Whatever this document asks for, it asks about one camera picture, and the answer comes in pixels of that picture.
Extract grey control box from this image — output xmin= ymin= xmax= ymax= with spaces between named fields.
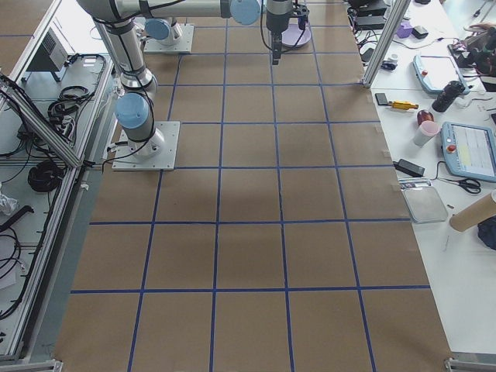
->
xmin=26 ymin=28 xmax=69 ymax=82

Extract clear plastic tray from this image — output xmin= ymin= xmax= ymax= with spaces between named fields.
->
xmin=402 ymin=187 xmax=448 ymax=224

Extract black phone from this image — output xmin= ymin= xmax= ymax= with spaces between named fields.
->
xmin=374 ymin=92 xmax=389 ymax=106

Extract purple box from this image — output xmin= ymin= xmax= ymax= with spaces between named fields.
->
xmin=396 ymin=20 xmax=413 ymax=39

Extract blue teach pendant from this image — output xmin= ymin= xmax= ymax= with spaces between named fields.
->
xmin=412 ymin=55 xmax=470 ymax=95
xmin=441 ymin=122 xmax=495 ymax=183

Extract coiled black cable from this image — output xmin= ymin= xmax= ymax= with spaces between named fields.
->
xmin=27 ymin=159 xmax=64 ymax=194

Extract dark red mug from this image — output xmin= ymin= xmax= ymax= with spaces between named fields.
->
xmin=416 ymin=109 xmax=435 ymax=126

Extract black power adapter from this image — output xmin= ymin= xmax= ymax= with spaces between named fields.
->
xmin=393 ymin=159 xmax=425 ymax=177

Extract pink lidded cup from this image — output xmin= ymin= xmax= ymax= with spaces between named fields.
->
xmin=412 ymin=120 xmax=441 ymax=147

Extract yellow handled tool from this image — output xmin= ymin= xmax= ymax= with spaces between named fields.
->
xmin=388 ymin=101 xmax=419 ymax=111

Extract far blue teach pendant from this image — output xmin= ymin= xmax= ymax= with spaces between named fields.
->
xmin=412 ymin=55 xmax=470 ymax=95

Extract brown paper table cover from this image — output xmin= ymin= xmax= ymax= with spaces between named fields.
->
xmin=53 ymin=1 xmax=450 ymax=371

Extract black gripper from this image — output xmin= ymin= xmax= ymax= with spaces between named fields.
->
xmin=266 ymin=0 xmax=293 ymax=65

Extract cardboard tube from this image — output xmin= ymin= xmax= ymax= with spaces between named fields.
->
xmin=449 ymin=191 xmax=496 ymax=232

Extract aluminium frame post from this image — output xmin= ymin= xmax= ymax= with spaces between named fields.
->
xmin=362 ymin=0 xmax=411 ymax=88

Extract lavender plate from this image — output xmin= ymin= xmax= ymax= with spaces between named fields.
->
xmin=282 ymin=23 xmax=312 ymax=48

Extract black cylindrical bottle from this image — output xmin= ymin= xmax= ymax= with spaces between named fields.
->
xmin=432 ymin=81 xmax=465 ymax=112

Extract black handled scissors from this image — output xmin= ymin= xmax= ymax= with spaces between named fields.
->
xmin=445 ymin=178 xmax=481 ymax=195

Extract near blue teach pendant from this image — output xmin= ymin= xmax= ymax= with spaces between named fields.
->
xmin=441 ymin=122 xmax=495 ymax=183

